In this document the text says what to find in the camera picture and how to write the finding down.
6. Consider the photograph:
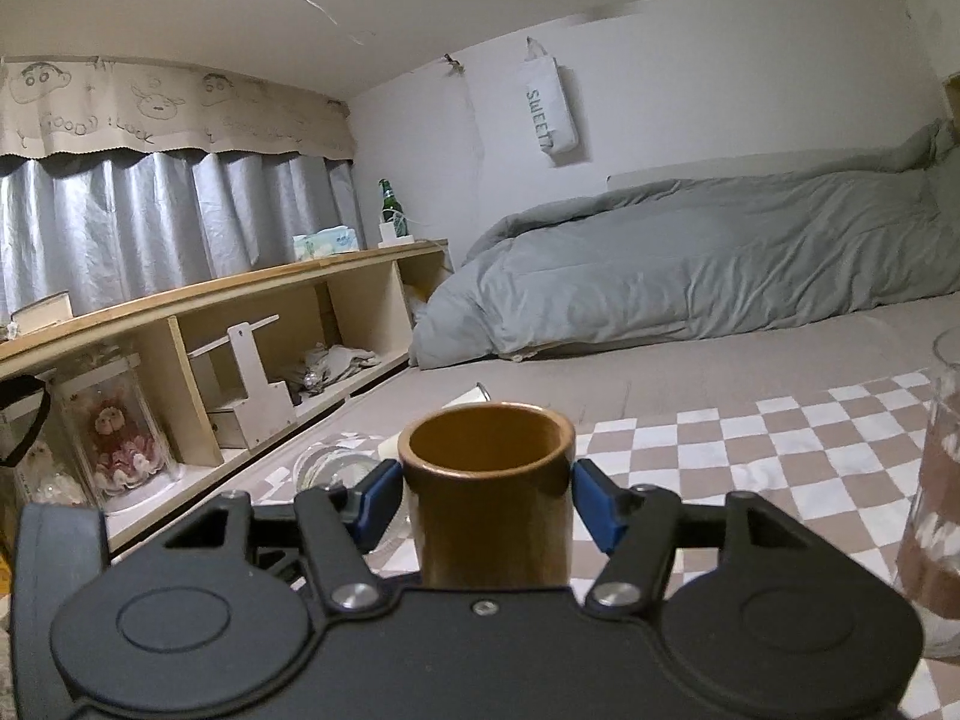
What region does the small wooden stand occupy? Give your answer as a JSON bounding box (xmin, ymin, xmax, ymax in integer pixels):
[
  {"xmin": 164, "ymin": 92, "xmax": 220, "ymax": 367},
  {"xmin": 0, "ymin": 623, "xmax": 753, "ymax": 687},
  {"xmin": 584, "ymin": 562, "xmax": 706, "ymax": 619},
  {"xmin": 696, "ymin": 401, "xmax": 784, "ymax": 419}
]
[{"xmin": 187, "ymin": 314, "xmax": 296, "ymax": 450}]

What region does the grey curtain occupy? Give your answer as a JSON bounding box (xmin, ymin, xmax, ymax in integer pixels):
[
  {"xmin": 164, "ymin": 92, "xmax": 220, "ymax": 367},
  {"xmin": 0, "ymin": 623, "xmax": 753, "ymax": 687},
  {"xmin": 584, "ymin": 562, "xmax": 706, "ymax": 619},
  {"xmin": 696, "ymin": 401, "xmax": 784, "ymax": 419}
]
[{"xmin": 2, "ymin": 151, "xmax": 359, "ymax": 316}]

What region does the ribbed clear stemmed glass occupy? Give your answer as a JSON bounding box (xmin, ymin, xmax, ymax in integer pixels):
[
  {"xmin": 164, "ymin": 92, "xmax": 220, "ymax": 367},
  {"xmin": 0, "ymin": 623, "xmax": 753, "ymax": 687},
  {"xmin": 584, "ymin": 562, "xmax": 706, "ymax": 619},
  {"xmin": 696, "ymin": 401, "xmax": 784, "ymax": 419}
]
[{"xmin": 293, "ymin": 436, "xmax": 412, "ymax": 569}]

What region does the tissue pack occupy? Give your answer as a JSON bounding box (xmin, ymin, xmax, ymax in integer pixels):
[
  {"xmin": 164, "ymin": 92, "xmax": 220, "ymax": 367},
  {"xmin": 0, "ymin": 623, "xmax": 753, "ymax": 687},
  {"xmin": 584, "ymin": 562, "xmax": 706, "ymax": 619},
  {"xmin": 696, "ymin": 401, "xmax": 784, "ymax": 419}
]
[{"xmin": 293, "ymin": 224, "xmax": 359, "ymax": 262}]

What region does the white charger block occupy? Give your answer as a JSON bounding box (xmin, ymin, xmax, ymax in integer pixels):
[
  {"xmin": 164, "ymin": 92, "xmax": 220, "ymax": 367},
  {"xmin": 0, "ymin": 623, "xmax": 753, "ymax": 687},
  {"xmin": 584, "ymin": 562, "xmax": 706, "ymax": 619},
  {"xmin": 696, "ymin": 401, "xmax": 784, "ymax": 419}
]
[{"xmin": 377, "ymin": 223, "xmax": 415, "ymax": 249}]

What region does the plush doll in clear case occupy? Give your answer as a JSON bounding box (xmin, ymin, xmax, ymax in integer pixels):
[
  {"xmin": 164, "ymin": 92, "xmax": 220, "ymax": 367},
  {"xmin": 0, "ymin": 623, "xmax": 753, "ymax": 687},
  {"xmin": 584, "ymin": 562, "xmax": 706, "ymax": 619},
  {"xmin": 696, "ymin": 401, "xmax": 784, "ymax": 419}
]
[{"xmin": 55, "ymin": 355, "xmax": 182, "ymax": 514}]

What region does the glass cup with brown sleeve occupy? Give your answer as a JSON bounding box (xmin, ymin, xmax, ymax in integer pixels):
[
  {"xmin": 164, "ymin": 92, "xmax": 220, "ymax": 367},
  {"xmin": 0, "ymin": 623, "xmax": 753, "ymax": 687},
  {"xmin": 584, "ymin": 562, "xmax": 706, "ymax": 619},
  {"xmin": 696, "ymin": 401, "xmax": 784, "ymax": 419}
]
[{"xmin": 895, "ymin": 328, "xmax": 960, "ymax": 660}]

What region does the crumpled beige cloth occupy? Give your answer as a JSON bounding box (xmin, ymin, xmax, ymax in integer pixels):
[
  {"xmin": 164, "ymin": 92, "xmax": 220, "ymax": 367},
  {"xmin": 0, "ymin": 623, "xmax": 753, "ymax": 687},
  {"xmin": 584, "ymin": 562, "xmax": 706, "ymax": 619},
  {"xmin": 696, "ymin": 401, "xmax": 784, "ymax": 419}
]
[{"xmin": 285, "ymin": 344, "xmax": 381, "ymax": 395}]

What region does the white hanging fabric bag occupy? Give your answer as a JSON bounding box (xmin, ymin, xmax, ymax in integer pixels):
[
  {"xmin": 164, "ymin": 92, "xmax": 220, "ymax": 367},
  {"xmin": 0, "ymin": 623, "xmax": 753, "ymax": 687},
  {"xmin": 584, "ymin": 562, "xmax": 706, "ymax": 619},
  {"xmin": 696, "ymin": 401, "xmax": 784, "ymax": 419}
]
[{"xmin": 521, "ymin": 37, "xmax": 581, "ymax": 163}]

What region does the brown bamboo cup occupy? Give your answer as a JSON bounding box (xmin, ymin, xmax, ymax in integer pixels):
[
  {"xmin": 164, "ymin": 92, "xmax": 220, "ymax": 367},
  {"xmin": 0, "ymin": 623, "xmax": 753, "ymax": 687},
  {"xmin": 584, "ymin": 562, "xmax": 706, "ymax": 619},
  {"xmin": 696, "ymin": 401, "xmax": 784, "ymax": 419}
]
[{"xmin": 397, "ymin": 401, "xmax": 576, "ymax": 590}]

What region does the wooden low shelf unit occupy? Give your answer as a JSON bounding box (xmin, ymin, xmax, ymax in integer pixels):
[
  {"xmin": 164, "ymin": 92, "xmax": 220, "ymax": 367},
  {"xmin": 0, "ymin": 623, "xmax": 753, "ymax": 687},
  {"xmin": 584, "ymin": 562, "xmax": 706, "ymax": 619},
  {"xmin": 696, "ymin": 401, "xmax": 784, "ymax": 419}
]
[{"xmin": 2, "ymin": 241, "xmax": 449, "ymax": 550}]

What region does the grey duvet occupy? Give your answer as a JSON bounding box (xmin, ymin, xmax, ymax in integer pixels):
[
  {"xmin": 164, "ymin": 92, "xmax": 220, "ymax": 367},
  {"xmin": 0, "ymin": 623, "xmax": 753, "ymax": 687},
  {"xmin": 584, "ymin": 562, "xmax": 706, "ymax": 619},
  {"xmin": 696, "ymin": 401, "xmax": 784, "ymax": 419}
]
[{"xmin": 410, "ymin": 121, "xmax": 958, "ymax": 369}]

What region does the green glass bottle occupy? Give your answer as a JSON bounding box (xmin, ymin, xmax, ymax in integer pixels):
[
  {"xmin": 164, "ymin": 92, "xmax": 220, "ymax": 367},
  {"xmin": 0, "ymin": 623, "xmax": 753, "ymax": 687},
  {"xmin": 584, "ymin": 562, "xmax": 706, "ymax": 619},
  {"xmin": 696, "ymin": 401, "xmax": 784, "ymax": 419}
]
[{"xmin": 379, "ymin": 179, "xmax": 409, "ymax": 234}]

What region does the beige cartoon valance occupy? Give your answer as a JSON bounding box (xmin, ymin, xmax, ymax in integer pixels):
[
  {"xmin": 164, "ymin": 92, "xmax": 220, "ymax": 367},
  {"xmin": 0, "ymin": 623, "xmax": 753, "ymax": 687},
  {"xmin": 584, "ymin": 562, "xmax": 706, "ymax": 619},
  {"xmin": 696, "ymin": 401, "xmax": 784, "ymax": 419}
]
[{"xmin": 2, "ymin": 57, "xmax": 355, "ymax": 161}]

